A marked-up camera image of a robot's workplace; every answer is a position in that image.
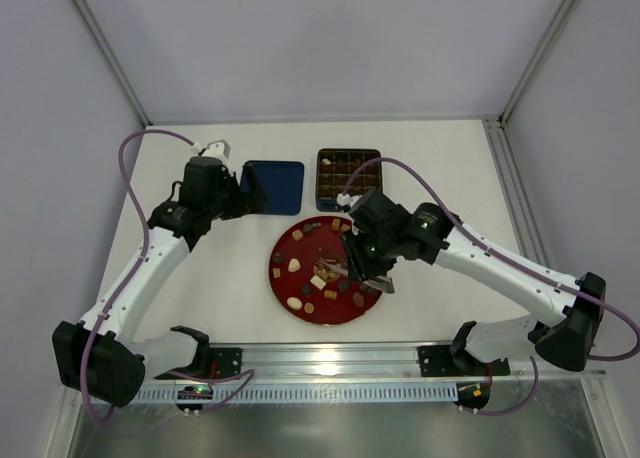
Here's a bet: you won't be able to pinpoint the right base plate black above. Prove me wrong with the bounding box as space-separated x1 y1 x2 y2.
417 345 510 377

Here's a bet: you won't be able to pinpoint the white rectangular chocolate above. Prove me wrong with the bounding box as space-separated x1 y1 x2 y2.
310 275 326 290

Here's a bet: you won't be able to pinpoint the metal tongs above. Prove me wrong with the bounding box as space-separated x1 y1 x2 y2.
314 248 348 283

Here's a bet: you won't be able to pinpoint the white shell chocolate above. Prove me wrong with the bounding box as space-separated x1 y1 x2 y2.
288 258 301 273

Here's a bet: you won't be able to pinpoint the base plate black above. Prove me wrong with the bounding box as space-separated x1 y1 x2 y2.
417 345 510 377
208 347 243 379

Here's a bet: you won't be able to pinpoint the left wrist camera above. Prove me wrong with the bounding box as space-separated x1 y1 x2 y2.
190 140 231 169

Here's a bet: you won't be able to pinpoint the blue chocolate box with tray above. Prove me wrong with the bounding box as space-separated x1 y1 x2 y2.
315 148 383 213

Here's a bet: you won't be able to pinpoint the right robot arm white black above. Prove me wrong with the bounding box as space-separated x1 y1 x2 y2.
337 189 606 375

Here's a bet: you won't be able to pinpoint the white slotted cable duct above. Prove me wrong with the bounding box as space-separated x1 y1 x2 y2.
133 380 458 405

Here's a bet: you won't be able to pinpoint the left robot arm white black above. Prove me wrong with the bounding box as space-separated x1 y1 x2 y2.
52 157 267 408

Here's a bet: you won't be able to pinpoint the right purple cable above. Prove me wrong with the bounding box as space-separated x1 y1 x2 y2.
339 156 640 417

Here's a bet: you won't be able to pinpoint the aluminium mounting rail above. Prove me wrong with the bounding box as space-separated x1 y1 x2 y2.
211 342 471 378

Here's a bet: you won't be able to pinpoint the white swirl oval chocolate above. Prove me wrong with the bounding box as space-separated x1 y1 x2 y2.
287 297 303 310

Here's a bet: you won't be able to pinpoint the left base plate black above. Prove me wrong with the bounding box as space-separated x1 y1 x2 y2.
208 347 243 379

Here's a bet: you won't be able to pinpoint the blue tin lid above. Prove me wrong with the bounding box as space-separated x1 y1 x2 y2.
244 160 305 216

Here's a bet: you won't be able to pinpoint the brown oval chocolate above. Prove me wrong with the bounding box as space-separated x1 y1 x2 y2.
352 293 364 308

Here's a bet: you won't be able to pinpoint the red round plate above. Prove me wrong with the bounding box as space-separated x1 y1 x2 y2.
268 215 383 326

